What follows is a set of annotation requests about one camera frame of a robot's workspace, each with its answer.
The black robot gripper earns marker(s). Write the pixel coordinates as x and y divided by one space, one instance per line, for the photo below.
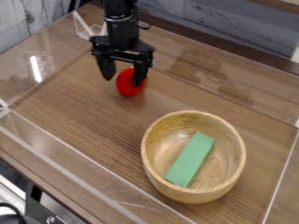
120 44

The red toy strawberry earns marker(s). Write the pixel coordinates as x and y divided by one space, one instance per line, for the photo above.
124 83

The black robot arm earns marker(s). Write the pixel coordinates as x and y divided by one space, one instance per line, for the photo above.
121 8

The wooden bowl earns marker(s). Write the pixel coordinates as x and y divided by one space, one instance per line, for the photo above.
163 141

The green rectangular block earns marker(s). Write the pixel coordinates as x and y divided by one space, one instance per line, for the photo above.
189 160

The clear acrylic corner bracket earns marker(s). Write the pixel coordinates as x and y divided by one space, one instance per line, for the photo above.
86 31

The black table leg bracket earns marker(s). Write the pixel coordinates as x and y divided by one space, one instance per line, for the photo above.
36 210

